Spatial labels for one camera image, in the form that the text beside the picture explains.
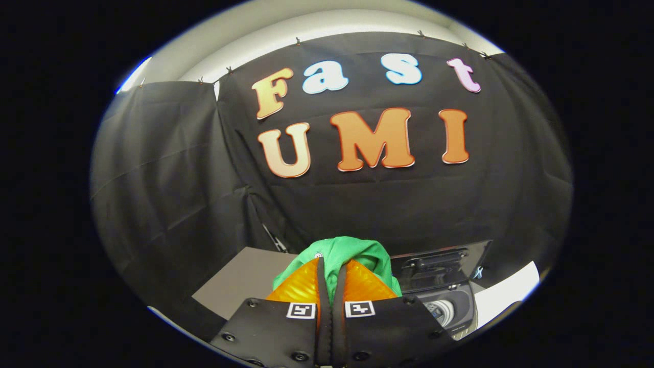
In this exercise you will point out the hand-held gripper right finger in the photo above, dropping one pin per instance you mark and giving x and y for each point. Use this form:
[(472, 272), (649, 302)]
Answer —
[(388, 332)]

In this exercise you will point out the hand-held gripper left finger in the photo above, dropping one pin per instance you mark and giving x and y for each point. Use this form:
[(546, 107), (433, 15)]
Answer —
[(276, 332)]

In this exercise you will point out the dark washing machine lid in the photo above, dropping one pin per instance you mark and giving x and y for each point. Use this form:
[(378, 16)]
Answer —
[(439, 266)]

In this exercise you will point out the green polo shirt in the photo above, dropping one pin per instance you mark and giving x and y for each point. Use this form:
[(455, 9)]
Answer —
[(352, 251)]

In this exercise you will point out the grey box stand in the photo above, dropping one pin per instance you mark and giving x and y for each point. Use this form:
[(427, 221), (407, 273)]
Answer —
[(240, 281)]

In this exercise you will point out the light blue clip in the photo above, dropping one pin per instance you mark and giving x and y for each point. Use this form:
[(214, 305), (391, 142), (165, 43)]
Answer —
[(479, 272)]

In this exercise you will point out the white flat board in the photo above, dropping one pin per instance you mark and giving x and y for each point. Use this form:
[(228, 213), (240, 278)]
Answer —
[(506, 296)]

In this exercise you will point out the black backdrop cloth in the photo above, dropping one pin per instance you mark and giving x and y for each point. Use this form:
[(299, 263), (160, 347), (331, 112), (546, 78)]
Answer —
[(168, 168)]

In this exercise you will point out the row of small cloth clips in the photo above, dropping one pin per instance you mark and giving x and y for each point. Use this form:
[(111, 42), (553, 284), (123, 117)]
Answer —
[(298, 40)]

